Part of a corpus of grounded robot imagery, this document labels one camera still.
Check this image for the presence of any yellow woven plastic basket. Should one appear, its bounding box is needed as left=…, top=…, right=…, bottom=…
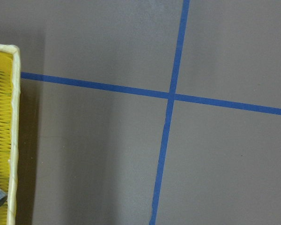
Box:
left=0, top=44, right=21, bottom=225

